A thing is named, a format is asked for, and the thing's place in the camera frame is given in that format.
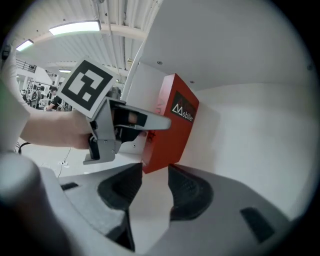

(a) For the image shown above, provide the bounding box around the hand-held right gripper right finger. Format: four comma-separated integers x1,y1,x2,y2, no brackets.
147,163,300,256

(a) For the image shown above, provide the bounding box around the person's white shirt sleeve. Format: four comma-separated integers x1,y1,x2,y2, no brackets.
0,48,31,154

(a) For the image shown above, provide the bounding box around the red book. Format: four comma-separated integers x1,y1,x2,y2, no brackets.
141,73,200,175

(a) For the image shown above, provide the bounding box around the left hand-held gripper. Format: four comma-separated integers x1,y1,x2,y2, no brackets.
57,58,172,166

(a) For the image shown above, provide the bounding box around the white shelf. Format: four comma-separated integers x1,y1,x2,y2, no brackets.
119,0,316,226

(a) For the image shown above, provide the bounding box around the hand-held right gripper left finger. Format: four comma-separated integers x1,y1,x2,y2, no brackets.
39,161,144,253

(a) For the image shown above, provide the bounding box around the person's left hand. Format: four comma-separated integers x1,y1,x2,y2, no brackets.
127,112,148,138

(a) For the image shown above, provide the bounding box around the black railing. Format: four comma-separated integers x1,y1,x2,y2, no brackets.
15,58,38,74

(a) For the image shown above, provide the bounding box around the black cable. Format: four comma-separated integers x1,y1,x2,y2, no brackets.
14,141,31,154

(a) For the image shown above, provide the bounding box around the white cable with power strip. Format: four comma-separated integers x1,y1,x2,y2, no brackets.
39,147,73,173

